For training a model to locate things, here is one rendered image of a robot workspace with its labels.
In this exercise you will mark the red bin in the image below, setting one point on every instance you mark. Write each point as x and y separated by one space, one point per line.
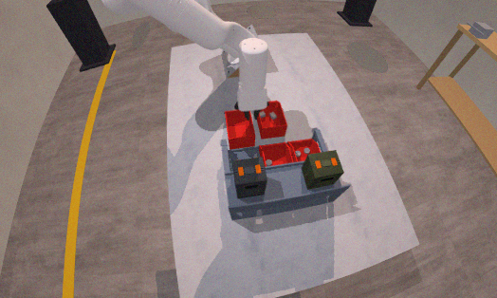
265 123
240 131
299 145
278 153

